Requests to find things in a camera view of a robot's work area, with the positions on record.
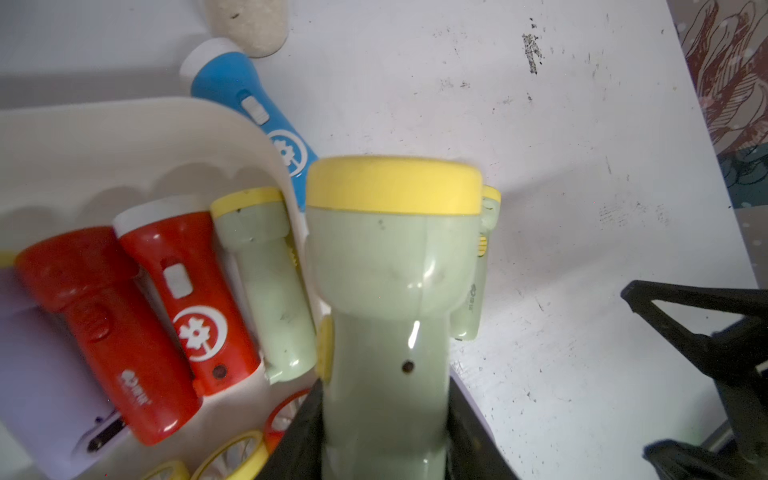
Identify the large spice jar black lid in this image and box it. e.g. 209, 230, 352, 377
203, 0, 289, 58

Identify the blue flashlight back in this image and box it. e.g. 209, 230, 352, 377
179, 38, 318, 210

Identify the short red flashlight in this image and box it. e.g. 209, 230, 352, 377
113, 195, 261, 397

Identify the cream plastic storage tray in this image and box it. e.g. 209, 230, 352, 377
0, 97, 328, 480

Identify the long red flashlight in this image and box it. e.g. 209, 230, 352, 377
14, 226, 202, 445

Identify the red flashlight back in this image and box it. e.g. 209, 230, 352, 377
263, 389, 310, 454

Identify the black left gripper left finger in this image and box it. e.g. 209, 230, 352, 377
256, 380, 324, 480

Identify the green flashlight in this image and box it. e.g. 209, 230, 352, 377
450, 185, 502, 341
210, 187, 316, 384
305, 156, 483, 479

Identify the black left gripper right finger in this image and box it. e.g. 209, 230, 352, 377
445, 374, 519, 480

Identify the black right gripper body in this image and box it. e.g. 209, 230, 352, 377
643, 317, 767, 479

